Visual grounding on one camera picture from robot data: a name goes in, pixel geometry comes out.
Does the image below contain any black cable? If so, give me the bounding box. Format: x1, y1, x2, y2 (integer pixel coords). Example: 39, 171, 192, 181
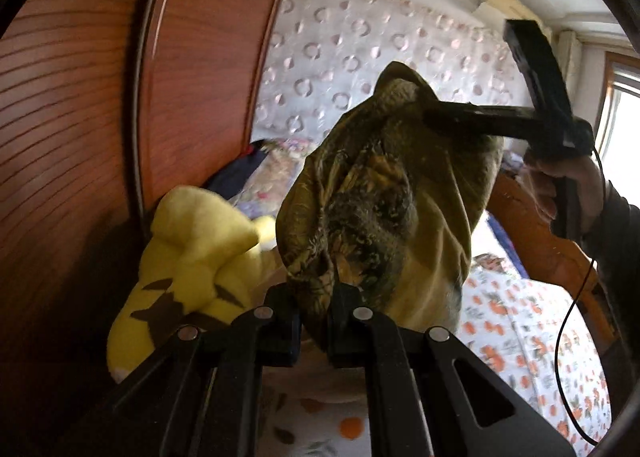
555, 147, 608, 448

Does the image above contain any brown patterned garment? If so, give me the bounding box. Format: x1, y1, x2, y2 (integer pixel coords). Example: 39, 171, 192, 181
276, 62, 505, 338

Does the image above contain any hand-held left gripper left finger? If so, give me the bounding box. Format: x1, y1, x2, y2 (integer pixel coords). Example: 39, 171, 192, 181
107, 284, 301, 457

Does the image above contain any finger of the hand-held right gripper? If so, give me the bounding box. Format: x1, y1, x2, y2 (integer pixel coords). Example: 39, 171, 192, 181
424, 104, 547, 142
502, 19, 574, 142

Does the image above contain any circle patterned sheer curtain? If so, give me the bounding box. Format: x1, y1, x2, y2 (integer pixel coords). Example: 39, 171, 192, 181
252, 0, 521, 148

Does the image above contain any pale window curtain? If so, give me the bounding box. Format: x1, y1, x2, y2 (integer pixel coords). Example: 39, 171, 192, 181
557, 29, 583, 88

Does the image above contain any wooden wardrobe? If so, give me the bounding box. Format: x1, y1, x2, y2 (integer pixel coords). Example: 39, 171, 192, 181
0, 0, 306, 457

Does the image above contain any yellow plush toy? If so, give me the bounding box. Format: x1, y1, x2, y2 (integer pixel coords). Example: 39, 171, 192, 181
109, 187, 281, 383

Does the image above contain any person's right hand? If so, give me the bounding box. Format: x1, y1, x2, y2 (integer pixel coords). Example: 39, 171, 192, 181
529, 154, 607, 239

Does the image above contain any person's right forearm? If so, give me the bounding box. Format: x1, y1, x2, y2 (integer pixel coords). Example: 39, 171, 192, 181
582, 179, 640, 338

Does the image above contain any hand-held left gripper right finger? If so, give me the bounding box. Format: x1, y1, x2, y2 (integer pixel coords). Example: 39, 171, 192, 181
327, 282, 576, 457

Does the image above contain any orange print bedsheet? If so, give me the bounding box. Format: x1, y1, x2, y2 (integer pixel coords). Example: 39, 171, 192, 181
270, 252, 616, 457

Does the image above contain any window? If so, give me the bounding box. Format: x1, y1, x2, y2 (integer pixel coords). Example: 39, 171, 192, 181
595, 52, 640, 172

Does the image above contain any wall air conditioner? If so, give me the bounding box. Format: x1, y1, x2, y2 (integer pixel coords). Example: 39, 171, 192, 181
475, 0, 531, 28

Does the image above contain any wooden sideboard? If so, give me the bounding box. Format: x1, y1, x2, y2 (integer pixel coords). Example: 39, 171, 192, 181
487, 172, 616, 343

